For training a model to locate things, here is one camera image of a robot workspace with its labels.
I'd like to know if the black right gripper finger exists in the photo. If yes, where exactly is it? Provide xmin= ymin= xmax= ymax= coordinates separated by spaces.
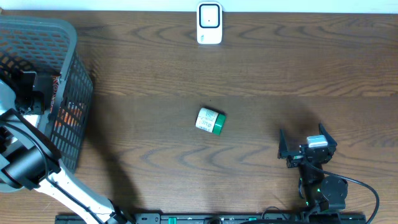
xmin=318 ymin=123 xmax=337 ymax=148
xmin=277 ymin=129 xmax=289 ymax=159

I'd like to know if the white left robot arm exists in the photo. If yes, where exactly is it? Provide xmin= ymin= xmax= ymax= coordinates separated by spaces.
xmin=1 ymin=108 xmax=135 ymax=223

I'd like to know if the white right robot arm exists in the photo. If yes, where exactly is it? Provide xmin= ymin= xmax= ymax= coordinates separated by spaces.
xmin=277 ymin=124 xmax=348 ymax=213

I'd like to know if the dark grey plastic basket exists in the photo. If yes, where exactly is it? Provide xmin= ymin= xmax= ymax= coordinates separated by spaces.
xmin=1 ymin=16 xmax=93 ymax=173

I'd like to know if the red chocolate bar wrapper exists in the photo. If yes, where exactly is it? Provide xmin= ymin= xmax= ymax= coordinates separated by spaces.
xmin=50 ymin=77 xmax=88 ymax=133

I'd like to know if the white barcode scanner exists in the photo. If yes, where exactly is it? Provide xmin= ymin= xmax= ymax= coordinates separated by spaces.
xmin=197 ymin=2 xmax=223 ymax=45

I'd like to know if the white jar green lid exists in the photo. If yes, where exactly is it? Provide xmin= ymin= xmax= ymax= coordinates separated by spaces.
xmin=195 ymin=108 xmax=226 ymax=135

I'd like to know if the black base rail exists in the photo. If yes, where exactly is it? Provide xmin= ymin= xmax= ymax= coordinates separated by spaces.
xmin=55 ymin=212 xmax=368 ymax=224

